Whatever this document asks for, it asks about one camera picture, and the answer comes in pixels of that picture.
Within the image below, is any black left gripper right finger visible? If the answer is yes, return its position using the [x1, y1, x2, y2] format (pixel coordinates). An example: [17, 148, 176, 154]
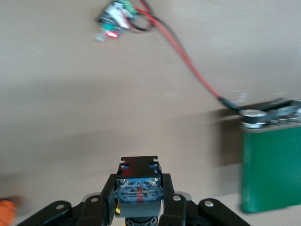
[159, 173, 252, 226]

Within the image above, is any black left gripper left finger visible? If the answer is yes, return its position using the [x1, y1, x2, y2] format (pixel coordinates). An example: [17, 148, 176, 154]
[16, 173, 123, 226]

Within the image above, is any yellow mushroom push button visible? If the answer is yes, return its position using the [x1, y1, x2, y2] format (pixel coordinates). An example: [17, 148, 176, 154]
[115, 156, 165, 226]

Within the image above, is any orange 4680 cylinder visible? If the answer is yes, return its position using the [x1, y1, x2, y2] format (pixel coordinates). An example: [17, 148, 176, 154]
[0, 199, 17, 224]

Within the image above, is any green conveyor belt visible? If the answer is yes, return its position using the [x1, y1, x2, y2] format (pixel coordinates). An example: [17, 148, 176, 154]
[238, 98, 301, 214]

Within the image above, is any small controller circuit board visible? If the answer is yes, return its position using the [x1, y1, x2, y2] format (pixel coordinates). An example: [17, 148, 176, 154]
[95, 0, 139, 43]

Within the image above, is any red and black wire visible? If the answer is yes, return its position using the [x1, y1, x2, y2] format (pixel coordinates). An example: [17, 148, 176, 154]
[128, 0, 243, 111]

